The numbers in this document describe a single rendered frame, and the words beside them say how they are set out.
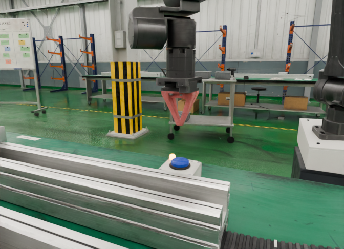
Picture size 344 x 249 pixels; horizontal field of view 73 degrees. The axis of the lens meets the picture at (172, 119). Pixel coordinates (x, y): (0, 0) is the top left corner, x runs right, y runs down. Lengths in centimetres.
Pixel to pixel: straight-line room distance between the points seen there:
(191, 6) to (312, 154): 50
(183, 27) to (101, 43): 965
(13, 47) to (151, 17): 552
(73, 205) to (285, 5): 778
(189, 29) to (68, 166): 37
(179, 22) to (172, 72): 9
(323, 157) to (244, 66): 718
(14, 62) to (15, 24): 73
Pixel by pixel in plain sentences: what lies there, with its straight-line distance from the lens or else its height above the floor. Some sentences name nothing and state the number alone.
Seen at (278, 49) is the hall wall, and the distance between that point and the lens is 782.
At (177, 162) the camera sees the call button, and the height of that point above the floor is 85.
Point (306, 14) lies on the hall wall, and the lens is 799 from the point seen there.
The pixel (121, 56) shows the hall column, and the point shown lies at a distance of 366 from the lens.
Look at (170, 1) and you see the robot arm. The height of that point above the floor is 117.
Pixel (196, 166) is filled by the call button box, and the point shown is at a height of 84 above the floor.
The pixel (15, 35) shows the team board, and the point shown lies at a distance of 588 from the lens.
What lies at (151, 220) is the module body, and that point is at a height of 83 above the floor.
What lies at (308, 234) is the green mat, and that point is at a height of 78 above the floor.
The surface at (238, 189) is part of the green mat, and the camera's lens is 58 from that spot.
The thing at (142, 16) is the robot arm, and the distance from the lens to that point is 44.
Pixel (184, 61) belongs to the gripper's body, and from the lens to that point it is 45.
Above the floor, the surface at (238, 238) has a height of 79.
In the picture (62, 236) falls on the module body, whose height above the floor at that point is 86.
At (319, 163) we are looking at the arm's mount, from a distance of 75.
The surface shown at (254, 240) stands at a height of 79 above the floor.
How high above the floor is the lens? 106
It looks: 13 degrees down
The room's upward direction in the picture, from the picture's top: straight up
